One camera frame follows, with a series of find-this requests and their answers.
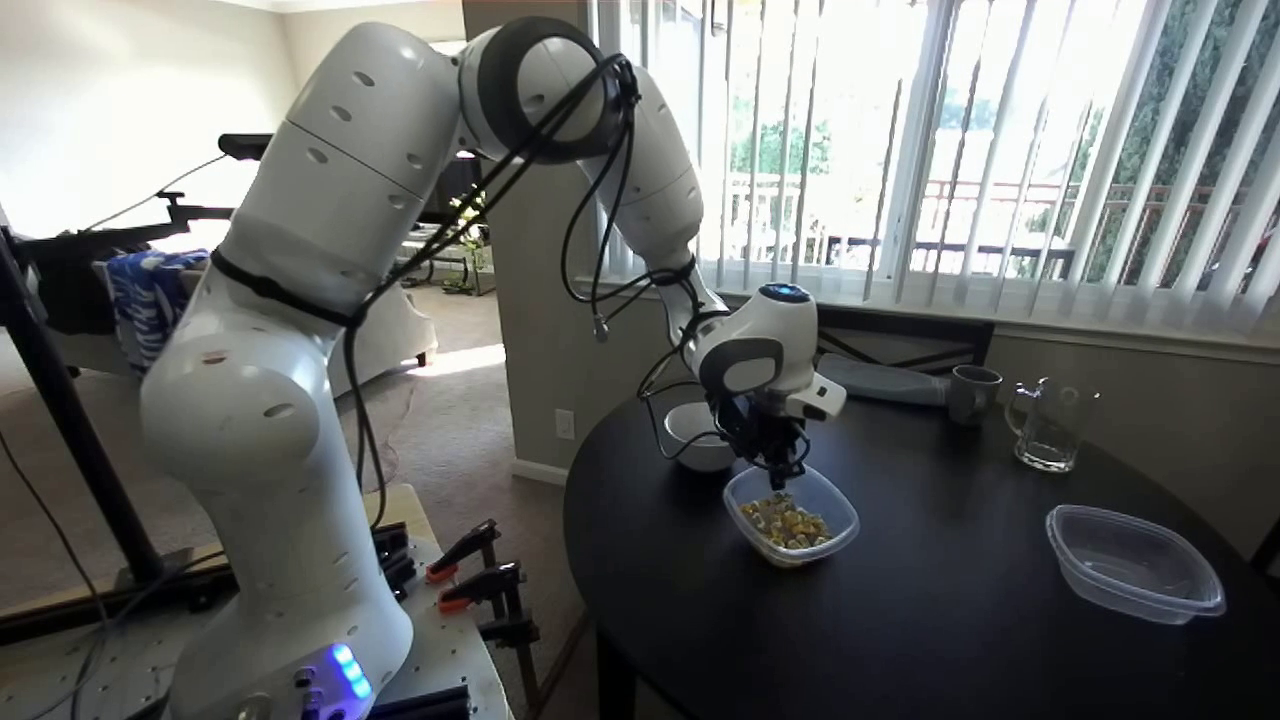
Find black chair back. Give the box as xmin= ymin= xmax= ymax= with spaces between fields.
xmin=821 ymin=305 xmax=998 ymax=377

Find round black table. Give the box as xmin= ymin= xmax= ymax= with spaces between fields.
xmin=564 ymin=399 xmax=1280 ymax=720

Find folded grey cloth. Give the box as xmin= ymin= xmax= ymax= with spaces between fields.
xmin=821 ymin=357 xmax=949 ymax=407

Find red black clamp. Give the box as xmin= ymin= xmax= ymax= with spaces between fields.
xmin=426 ymin=520 xmax=501 ymax=590
xmin=437 ymin=559 xmax=522 ymax=615

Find dark grey mug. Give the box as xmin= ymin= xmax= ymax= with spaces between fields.
xmin=949 ymin=363 xmax=1003 ymax=425

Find white vertical window blinds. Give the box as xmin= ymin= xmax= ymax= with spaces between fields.
xmin=587 ymin=0 xmax=1280 ymax=324

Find white bowl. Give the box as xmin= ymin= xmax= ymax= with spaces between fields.
xmin=662 ymin=403 xmax=736 ymax=471

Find black stand pole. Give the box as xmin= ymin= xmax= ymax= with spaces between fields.
xmin=0 ymin=241 xmax=163 ymax=580

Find clear lunch box with candy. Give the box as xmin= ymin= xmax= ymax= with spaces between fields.
xmin=722 ymin=469 xmax=861 ymax=567

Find empty clear plastic container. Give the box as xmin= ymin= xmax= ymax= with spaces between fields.
xmin=1046 ymin=504 xmax=1227 ymax=628

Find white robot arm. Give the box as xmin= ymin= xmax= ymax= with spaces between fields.
xmin=141 ymin=15 xmax=846 ymax=720

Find black camera on tripod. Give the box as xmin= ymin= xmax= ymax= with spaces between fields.
xmin=75 ymin=134 xmax=271 ymax=245

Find red black clamp lower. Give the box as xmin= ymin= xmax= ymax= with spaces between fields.
xmin=437 ymin=559 xmax=522 ymax=615

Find red black clamp upper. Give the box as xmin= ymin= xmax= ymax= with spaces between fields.
xmin=426 ymin=520 xmax=501 ymax=590

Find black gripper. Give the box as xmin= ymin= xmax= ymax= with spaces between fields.
xmin=718 ymin=392 xmax=809 ymax=494

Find clear glass pitcher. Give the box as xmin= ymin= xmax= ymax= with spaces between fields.
xmin=1003 ymin=377 xmax=1100 ymax=477

